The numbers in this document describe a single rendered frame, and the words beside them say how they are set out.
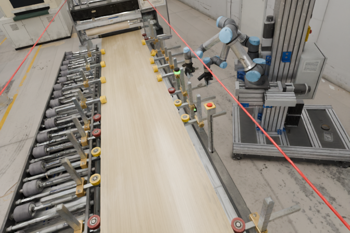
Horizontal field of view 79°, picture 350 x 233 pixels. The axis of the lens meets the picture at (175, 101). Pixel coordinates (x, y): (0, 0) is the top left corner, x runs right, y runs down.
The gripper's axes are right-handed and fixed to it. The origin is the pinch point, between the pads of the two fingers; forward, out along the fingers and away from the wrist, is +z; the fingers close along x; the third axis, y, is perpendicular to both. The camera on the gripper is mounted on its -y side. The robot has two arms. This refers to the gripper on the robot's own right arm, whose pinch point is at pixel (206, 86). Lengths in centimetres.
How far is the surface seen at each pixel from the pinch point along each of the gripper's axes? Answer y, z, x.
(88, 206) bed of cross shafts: -131, -5, -105
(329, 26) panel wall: 231, 3, 65
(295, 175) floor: 62, 84, -92
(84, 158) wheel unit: -137, -4, -58
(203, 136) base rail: -29, 12, -62
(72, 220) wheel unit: -136, -16, -118
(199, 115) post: -29, -11, -56
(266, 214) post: -29, -24, -156
